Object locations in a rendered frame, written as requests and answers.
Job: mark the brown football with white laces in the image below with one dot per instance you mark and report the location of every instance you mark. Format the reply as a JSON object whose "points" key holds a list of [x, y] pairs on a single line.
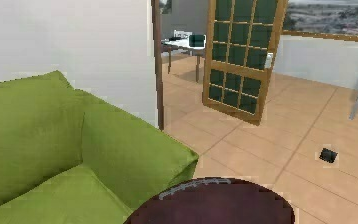
{"points": [[213, 206]]}

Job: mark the dark green box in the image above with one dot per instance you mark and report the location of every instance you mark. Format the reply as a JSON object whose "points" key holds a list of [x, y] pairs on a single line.
{"points": [[197, 40]]}

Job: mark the wooden door with glass panes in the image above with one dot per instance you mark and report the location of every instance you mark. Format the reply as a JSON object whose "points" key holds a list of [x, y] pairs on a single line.
{"points": [[240, 60]]}

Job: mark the white table with brown legs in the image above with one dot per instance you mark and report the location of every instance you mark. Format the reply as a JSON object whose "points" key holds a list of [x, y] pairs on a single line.
{"points": [[183, 46]]}

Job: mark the small black square object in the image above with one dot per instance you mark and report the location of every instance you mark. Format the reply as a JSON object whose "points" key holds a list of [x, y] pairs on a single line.
{"points": [[328, 155]]}

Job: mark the brown door frame post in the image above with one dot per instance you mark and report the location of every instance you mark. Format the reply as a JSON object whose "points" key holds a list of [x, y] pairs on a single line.
{"points": [[157, 63]]}

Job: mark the wooden framed landscape picture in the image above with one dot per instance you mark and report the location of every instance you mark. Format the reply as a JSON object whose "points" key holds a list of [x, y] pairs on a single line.
{"points": [[327, 16]]}

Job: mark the green armchair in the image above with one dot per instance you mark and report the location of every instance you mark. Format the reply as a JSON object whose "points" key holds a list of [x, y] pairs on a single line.
{"points": [[60, 146]]}

